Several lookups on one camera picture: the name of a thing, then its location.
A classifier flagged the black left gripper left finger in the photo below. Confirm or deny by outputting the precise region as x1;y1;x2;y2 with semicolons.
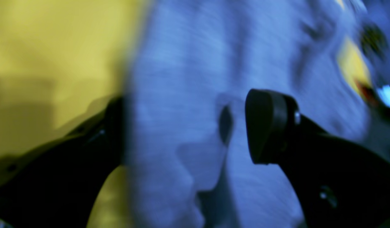
0;97;124;228

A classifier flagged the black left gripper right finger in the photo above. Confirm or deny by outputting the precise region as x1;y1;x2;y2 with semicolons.
245;89;390;228

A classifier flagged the grey t-shirt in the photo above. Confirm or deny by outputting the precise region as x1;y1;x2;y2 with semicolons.
127;0;369;228

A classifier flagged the blue red clamp left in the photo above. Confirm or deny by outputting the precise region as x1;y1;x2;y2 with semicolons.
355;80;390;110

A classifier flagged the yellow table cloth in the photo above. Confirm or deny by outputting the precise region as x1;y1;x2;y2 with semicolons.
0;0;373;228

